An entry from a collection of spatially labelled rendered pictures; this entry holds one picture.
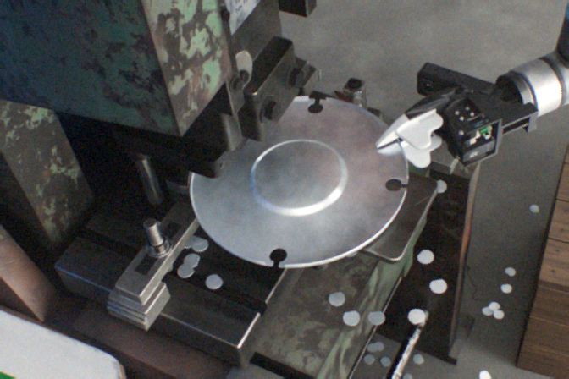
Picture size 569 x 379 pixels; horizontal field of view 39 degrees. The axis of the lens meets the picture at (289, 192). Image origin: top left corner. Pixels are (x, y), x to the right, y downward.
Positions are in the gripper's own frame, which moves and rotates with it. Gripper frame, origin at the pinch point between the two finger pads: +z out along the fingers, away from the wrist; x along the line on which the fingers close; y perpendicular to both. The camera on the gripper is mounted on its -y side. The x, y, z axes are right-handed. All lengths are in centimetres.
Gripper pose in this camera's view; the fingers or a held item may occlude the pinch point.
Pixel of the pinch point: (382, 140)
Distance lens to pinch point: 110.7
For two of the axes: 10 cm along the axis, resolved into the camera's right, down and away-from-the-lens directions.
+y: 4.1, 6.9, -6.0
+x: 1.2, 6.1, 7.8
